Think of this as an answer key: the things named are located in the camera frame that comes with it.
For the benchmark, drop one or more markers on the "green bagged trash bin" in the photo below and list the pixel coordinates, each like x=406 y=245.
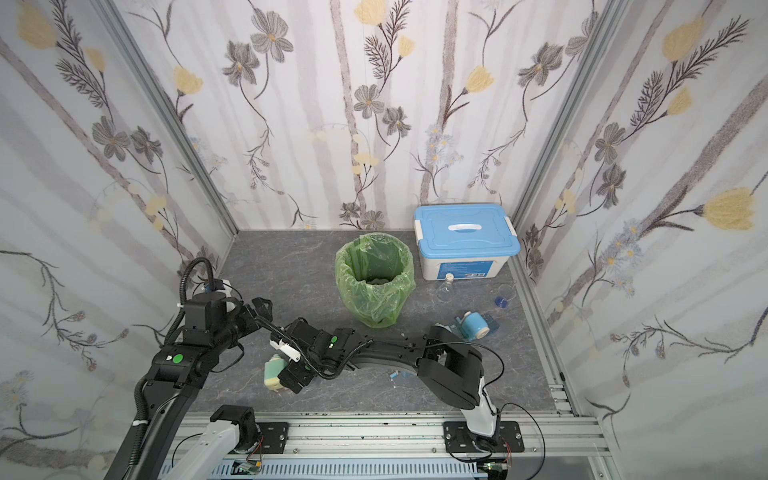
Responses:
x=375 y=276

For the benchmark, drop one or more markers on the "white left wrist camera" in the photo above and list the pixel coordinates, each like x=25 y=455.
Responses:
x=219 y=288

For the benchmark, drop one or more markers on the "blue sharpener with crank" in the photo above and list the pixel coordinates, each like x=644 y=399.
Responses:
x=471 y=326

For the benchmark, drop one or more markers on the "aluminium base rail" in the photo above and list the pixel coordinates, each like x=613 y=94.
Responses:
x=536 y=445

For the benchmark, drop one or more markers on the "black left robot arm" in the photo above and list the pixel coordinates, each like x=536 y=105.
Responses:
x=208 y=323

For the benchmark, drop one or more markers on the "green yellow sharpener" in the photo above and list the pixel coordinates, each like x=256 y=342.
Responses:
x=272 y=369

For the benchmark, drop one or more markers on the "clear small flask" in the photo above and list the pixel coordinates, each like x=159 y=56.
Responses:
x=445 y=291

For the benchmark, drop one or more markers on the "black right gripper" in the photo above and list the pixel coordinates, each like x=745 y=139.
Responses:
x=294 y=372

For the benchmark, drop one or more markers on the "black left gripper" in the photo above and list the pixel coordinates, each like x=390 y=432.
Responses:
x=261 y=306

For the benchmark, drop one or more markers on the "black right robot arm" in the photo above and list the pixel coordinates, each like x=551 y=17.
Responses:
x=451 y=368

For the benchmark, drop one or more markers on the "blue lidded storage box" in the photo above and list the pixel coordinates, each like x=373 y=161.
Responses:
x=465 y=241

